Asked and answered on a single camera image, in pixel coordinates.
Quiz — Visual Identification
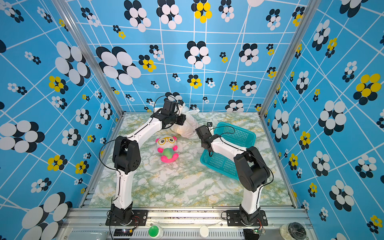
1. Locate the white translucent plastic bag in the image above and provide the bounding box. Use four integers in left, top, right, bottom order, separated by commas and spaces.
171, 106, 200, 139

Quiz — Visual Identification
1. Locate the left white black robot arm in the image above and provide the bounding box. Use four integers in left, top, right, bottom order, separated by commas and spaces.
111, 99, 186, 225

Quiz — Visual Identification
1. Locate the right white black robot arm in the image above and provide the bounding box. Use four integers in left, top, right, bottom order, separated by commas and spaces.
196, 125, 273, 226

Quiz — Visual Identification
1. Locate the pink panda plush toy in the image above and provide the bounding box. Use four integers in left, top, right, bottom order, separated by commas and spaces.
156, 136, 179, 163

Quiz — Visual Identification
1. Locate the teal plastic basket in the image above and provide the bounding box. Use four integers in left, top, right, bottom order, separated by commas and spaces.
200, 122, 257, 180

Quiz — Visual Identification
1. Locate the white round button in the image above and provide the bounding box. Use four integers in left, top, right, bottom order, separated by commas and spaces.
199, 226, 209, 238

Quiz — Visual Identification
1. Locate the green push button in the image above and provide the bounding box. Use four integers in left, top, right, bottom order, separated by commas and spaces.
148, 225, 161, 239

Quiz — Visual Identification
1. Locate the small circuit board right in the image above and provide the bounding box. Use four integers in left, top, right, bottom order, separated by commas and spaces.
243, 229, 265, 240

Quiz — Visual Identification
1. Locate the small circuit board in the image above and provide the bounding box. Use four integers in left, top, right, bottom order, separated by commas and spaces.
243, 229, 265, 240
114, 229, 133, 237

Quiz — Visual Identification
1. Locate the small circuit board left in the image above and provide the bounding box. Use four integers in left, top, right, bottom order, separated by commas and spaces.
114, 229, 133, 237

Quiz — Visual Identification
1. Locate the tape roll in cup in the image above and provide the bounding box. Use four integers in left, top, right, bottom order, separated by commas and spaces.
279, 222, 307, 240

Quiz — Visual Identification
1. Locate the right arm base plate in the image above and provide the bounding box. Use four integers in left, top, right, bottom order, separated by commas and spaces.
226, 210, 269, 227

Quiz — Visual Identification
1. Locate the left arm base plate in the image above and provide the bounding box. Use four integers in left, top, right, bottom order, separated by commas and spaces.
105, 209, 149, 227

